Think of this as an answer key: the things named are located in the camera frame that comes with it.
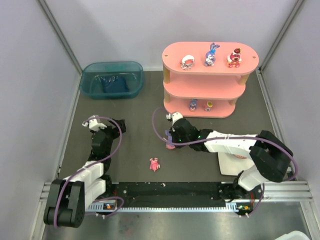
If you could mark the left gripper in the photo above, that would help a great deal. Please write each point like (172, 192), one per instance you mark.
(114, 127)

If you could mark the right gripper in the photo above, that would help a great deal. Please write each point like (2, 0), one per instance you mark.
(172, 135)

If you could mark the purple figure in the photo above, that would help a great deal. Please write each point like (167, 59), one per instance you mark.
(169, 145)

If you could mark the pink pig toy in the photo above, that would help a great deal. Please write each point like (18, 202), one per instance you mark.
(154, 164)

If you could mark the pink haired girl toy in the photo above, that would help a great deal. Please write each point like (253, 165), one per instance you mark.
(187, 62)

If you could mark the purple bunny toy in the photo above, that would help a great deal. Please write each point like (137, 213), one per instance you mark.
(210, 56)

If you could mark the strawberry bear cake toy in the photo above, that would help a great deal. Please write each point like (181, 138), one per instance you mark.
(234, 59)

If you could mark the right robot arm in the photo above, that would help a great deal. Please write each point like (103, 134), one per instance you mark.
(270, 157)

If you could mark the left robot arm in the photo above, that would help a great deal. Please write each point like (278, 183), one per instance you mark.
(68, 198)

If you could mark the blue bear toy on shelf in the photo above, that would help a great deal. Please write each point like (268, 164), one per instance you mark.
(193, 105)

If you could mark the pink yellow toy on shelf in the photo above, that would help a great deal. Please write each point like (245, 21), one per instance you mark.
(208, 106)

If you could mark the pink three-tier shelf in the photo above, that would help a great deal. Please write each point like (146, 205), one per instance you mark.
(218, 84)

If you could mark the teal plastic bin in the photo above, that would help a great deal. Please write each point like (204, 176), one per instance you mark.
(132, 71)

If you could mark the white square plate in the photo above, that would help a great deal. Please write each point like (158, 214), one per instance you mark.
(230, 165)

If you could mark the red patterned bowl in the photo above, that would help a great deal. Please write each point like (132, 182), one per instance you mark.
(240, 157)

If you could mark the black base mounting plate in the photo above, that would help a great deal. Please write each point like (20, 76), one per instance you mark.
(179, 194)

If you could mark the white container corner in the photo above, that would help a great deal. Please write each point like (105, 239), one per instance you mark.
(293, 235)

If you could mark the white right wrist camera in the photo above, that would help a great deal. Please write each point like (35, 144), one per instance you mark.
(173, 117)

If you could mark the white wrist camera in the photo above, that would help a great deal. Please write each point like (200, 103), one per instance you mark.
(94, 124)
(173, 117)

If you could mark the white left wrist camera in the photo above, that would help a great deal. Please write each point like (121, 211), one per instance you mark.
(94, 124)

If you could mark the white slotted cable duct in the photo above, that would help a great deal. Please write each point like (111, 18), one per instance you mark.
(109, 207)

